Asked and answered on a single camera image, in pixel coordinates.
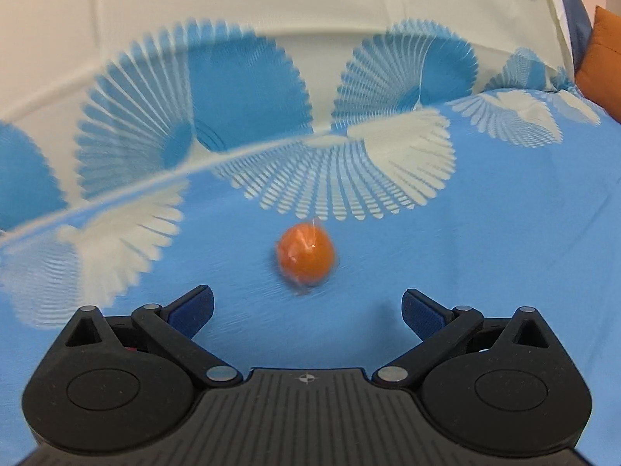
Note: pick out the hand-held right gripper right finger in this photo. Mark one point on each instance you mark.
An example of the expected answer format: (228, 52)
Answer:
(422, 313)

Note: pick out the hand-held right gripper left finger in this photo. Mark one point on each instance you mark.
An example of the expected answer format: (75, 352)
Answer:
(191, 313)

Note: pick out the plastic-wrapped orange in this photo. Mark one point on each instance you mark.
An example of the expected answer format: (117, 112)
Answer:
(305, 255)

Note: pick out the blue fan-patterned blanket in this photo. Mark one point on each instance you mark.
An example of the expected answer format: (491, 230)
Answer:
(436, 252)

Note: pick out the orange cushion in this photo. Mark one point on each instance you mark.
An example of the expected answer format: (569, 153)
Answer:
(604, 68)

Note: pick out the blue denim sofa armrest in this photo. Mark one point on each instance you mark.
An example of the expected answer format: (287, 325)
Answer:
(577, 19)

